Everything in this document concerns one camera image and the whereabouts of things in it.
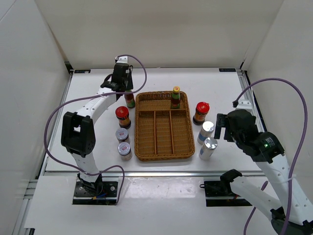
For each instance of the yellow-cap sauce bottle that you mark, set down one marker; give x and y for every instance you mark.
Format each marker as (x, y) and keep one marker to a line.
(129, 98)
(175, 98)

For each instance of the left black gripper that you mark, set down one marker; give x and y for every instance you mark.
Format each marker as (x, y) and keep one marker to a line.
(129, 85)

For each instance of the silver-top white shaker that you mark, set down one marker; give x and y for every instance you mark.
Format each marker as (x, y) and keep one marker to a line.
(208, 147)
(206, 131)

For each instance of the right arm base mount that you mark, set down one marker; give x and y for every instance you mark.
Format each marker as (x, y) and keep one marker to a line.
(219, 194)

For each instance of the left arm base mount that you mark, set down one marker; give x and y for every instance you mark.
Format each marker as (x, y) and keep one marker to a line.
(106, 195)

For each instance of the red-lid chili jar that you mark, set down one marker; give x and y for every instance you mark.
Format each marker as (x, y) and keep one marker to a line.
(202, 109)
(122, 114)

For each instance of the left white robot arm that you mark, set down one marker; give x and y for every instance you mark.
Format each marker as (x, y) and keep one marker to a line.
(78, 135)

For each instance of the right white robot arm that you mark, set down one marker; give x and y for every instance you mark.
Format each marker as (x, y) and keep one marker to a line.
(291, 212)

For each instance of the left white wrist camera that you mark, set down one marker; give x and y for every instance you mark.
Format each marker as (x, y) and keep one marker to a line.
(121, 59)

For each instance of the white-lid spice jar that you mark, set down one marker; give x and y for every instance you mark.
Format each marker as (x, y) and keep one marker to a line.
(124, 150)
(122, 135)

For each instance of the wicker divided basket tray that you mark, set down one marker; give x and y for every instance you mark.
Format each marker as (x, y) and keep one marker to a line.
(162, 133)

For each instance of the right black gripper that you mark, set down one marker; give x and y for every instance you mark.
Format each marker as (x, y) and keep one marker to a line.
(221, 122)

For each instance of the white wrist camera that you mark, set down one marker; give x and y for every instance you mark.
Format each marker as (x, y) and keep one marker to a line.
(121, 59)
(243, 104)

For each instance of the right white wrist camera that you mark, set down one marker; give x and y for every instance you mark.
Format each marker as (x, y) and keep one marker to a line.
(243, 104)

